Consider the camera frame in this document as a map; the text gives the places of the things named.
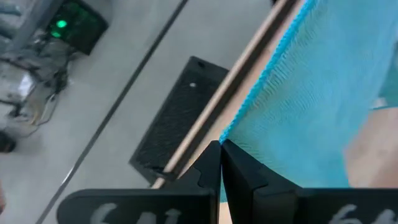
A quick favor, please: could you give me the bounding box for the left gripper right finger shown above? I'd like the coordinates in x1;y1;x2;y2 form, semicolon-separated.
221;139;398;224

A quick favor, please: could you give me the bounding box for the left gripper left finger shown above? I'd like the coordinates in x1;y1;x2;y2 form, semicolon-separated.
57;139;222;224

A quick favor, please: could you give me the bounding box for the blue microfiber towel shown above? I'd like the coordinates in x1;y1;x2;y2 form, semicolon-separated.
218;0;398;203

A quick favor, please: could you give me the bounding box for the black aluminium table frame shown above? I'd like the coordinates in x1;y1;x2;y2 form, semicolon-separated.
150;0;304;190

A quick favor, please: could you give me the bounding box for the black device with green lights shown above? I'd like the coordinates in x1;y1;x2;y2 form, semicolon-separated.
45;0;109;56

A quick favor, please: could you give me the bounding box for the black perforated floor box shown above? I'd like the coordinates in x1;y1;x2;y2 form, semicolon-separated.
129;55;230;184

